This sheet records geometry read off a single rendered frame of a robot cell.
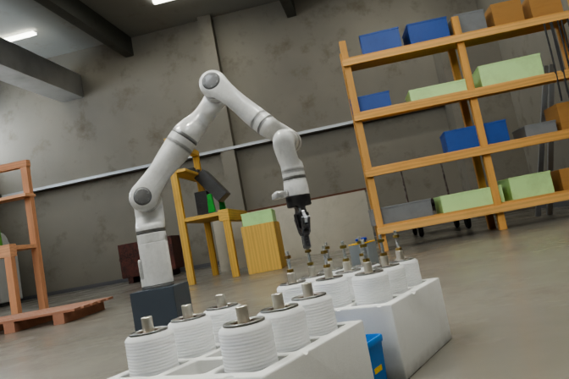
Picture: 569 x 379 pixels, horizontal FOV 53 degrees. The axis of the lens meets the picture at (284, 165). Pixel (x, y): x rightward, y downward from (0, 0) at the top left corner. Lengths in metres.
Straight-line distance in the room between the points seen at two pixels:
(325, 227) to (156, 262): 6.81
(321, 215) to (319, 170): 3.52
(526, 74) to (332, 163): 5.97
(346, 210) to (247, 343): 7.54
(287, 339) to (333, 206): 7.44
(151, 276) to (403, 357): 0.80
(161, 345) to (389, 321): 0.56
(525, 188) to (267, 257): 2.96
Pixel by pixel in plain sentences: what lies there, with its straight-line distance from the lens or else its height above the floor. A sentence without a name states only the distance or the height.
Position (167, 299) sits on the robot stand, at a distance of 1.78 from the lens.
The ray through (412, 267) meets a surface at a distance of 1.70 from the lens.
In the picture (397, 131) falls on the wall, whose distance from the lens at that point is 11.98.
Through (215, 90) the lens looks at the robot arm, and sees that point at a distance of 1.82.
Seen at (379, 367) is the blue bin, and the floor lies 0.05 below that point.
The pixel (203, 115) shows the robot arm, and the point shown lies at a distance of 1.87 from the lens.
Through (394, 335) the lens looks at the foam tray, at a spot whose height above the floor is 0.11.
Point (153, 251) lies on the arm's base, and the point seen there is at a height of 0.41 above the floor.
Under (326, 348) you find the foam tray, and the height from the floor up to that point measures 0.17.
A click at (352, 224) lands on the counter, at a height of 0.34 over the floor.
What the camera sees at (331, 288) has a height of 0.23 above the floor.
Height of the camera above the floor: 0.39
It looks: 7 degrees up
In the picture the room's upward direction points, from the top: 11 degrees counter-clockwise
